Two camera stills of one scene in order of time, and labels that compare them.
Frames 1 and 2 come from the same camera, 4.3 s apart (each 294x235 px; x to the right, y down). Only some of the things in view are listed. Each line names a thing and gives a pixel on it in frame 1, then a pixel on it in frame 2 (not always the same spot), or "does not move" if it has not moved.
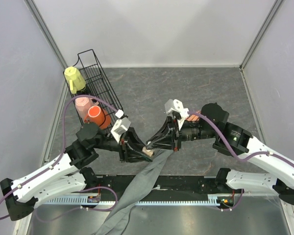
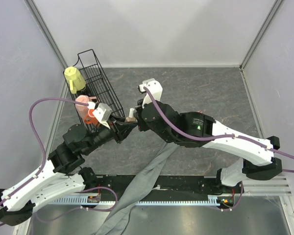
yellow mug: x=77 y=82 does not move
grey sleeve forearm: x=117 y=222 does not move
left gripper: x=125 y=150 → x=121 y=129
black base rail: x=168 y=187 does not move
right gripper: x=170 y=128 → x=141 y=126
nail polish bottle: x=149 y=152 → x=128 y=119
